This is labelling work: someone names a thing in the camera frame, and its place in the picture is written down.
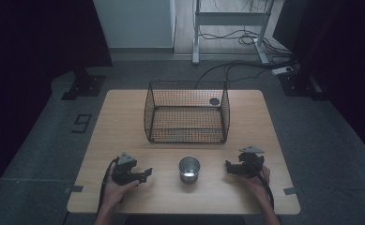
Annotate black floor cables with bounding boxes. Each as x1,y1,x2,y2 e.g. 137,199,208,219
194,0,298,90

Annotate metal cup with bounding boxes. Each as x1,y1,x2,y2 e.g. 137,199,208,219
178,156,202,185

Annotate black stand base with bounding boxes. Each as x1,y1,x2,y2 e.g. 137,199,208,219
60,68,107,101
278,69,329,101

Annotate white desk frame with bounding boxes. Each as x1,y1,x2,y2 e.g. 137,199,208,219
191,0,277,66

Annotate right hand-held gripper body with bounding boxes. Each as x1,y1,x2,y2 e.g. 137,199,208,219
236,145,266,179

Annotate white power strip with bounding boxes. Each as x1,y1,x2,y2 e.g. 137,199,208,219
271,66,297,76

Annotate black wire mesh basket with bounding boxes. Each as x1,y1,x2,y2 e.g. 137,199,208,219
144,80,231,144

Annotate person's right hand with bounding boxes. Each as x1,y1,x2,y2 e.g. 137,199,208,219
241,165,272,203

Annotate person's left hand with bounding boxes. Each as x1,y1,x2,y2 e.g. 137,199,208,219
103,163,141,208

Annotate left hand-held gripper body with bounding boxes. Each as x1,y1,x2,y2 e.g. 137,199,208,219
111,151,138,186

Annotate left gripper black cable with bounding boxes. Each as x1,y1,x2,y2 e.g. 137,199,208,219
97,157,120,217

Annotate dark curtain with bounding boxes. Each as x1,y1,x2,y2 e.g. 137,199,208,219
0,0,114,207
272,0,365,158

